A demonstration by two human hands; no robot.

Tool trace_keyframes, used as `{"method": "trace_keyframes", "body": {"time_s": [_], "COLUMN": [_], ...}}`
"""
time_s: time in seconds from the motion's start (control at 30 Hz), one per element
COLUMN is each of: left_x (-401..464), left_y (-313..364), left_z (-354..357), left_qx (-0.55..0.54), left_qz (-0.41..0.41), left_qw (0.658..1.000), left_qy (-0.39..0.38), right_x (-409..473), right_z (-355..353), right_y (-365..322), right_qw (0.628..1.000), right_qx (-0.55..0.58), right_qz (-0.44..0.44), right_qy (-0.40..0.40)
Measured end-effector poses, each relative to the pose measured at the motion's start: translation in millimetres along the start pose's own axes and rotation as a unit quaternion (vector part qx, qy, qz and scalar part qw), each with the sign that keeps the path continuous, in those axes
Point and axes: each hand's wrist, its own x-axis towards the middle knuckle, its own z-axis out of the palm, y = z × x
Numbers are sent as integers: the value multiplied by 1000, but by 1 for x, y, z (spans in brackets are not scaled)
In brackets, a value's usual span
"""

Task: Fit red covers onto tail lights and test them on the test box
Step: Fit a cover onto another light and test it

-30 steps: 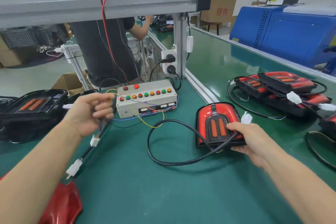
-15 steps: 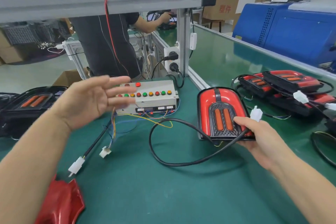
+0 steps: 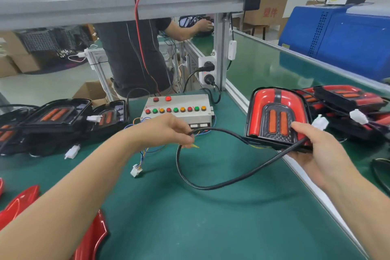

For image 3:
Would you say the person's right hand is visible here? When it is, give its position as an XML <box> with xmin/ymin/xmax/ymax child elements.
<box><xmin>286</xmin><ymin>121</ymin><xmax>360</xmax><ymax>193</ymax></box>

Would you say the person's left hand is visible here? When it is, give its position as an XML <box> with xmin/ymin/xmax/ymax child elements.
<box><xmin>125</xmin><ymin>113</ymin><xmax>197</xmax><ymax>151</ymax></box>

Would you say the pile of black lamp housings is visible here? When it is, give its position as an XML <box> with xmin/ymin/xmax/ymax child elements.
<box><xmin>0</xmin><ymin>98</ymin><xmax>129</xmax><ymax>160</ymax></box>

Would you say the person's right forearm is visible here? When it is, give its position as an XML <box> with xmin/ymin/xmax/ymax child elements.
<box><xmin>332</xmin><ymin>168</ymin><xmax>390</xmax><ymax>260</ymax></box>

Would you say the person's left forearm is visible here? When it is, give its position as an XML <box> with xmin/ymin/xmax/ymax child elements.
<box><xmin>0</xmin><ymin>129</ymin><xmax>144</xmax><ymax>260</ymax></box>

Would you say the beige test button box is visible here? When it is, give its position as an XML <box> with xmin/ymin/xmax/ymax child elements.
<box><xmin>140</xmin><ymin>92</ymin><xmax>215</xmax><ymax>131</ymax></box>

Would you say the white power strip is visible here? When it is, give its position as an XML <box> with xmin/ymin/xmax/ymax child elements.
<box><xmin>198</xmin><ymin>52</ymin><xmax>218</xmax><ymax>90</ymax></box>

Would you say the low open cardboard carton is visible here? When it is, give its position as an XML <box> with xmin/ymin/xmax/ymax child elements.
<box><xmin>72</xmin><ymin>81</ymin><xmax>107</xmax><ymax>106</ymax></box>

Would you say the white metal stand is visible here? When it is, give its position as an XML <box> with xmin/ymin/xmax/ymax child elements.
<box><xmin>84</xmin><ymin>46</ymin><xmax>113</xmax><ymax>102</ymax></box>

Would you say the blue plastic crate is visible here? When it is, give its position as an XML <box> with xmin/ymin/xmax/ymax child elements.
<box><xmin>278</xmin><ymin>4</ymin><xmax>390</xmax><ymax>84</ymax></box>

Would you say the pile of red lens covers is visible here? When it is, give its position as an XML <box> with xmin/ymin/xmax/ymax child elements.
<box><xmin>0</xmin><ymin>178</ymin><xmax>109</xmax><ymax>260</ymax></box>

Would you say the black mesh basket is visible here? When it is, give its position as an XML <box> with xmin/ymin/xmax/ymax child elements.
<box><xmin>21</xmin><ymin>28</ymin><xmax>77</xmax><ymax>50</ymax></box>

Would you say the large cardboard box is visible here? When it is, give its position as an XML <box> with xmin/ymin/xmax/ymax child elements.
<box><xmin>0</xmin><ymin>30</ymin><xmax>43</xmax><ymax>75</ymax></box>

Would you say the small cardboard box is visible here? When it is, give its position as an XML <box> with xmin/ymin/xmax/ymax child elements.
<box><xmin>0</xmin><ymin>56</ymin><xmax>19</xmax><ymax>78</ymax></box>

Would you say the white switch box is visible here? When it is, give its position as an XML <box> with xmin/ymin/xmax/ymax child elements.
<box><xmin>227</xmin><ymin>40</ymin><xmax>238</xmax><ymax>61</ymax></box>

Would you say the red power cable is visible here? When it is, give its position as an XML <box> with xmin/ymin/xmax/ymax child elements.
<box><xmin>134</xmin><ymin>0</ymin><xmax>159</xmax><ymax>93</ymax></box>

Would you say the aluminium workstation frame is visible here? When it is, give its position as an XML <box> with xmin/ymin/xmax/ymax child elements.
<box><xmin>0</xmin><ymin>0</ymin><xmax>264</xmax><ymax>96</ymax></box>

